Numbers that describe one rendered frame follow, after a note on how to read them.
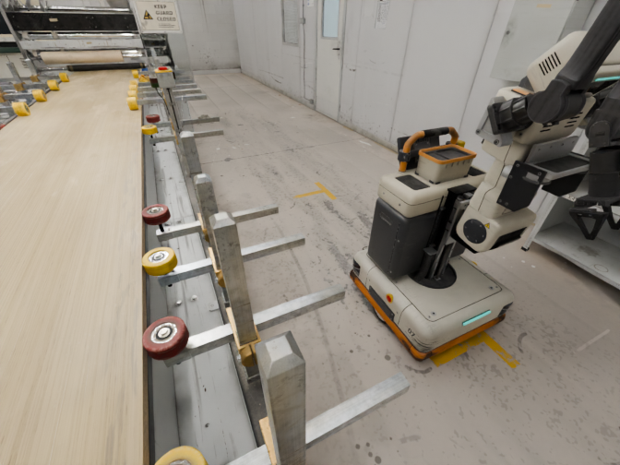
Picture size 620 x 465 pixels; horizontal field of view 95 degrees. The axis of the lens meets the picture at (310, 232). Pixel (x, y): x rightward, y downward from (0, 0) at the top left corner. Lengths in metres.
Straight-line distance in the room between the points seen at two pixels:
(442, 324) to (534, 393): 0.56
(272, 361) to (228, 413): 0.61
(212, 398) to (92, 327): 0.34
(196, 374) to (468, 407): 1.22
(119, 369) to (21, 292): 0.36
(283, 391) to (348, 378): 1.29
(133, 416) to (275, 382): 0.37
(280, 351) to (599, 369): 2.00
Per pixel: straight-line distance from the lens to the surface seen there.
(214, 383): 0.90
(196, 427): 0.87
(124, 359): 0.66
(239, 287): 0.53
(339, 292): 0.75
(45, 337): 0.79
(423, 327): 1.48
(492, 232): 1.28
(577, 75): 0.96
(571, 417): 1.90
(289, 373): 0.26
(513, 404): 1.79
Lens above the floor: 1.40
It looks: 36 degrees down
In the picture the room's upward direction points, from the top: 1 degrees clockwise
